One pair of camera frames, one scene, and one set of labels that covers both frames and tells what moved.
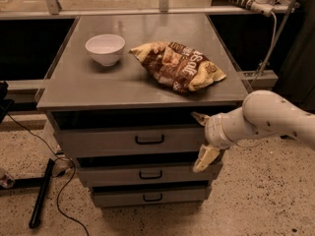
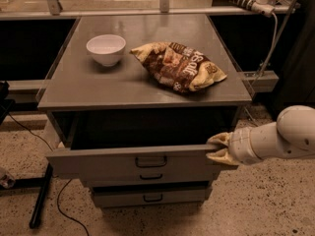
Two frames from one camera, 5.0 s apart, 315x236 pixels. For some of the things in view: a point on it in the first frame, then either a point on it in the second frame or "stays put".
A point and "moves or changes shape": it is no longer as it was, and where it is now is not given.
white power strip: x=259 y=3 stays put
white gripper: x=215 y=132 -> x=242 y=145
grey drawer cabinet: x=122 y=92 stays put
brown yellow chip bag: x=177 y=67 stays put
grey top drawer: x=130 y=139 moves or changes shape
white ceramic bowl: x=106 y=49 stays put
